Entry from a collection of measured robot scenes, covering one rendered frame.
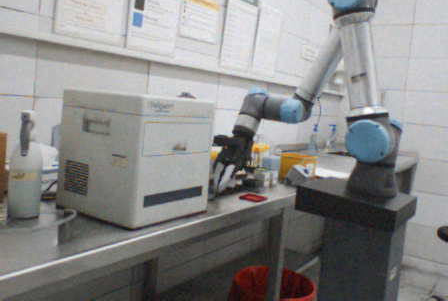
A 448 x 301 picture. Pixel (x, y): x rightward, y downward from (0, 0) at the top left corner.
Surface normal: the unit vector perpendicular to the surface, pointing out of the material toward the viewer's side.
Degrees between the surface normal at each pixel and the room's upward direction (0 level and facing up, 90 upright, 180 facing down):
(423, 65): 90
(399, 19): 90
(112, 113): 90
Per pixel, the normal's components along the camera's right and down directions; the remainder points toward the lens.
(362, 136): -0.48, 0.15
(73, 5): 0.83, 0.15
